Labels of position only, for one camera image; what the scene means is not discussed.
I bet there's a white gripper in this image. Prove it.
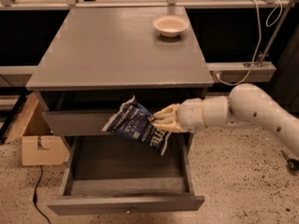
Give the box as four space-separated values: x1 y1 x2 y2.
152 98 206 133

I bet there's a blue chip bag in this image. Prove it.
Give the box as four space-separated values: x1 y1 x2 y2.
102 96 170 156

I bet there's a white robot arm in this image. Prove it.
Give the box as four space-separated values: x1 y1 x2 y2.
152 83 299 156

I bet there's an open grey lower drawer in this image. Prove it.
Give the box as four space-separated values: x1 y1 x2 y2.
48 134 205 216

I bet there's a grey wooden drawer cabinet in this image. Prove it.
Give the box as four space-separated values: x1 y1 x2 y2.
25 6 215 217

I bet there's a closed grey upper drawer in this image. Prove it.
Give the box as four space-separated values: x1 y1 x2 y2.
43 110 115 136

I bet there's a white paper bowl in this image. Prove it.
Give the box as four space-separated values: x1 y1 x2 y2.
152 15 189 37

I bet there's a black caster wheel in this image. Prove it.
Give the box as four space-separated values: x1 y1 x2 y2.
281 151 299 171

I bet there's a cardboard box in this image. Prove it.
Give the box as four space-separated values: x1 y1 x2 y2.
6 93 69 166

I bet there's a white hanging cable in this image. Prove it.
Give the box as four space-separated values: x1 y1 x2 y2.
213 0 284 87

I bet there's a black floor cable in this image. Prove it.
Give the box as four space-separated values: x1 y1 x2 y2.
32 165 51 224

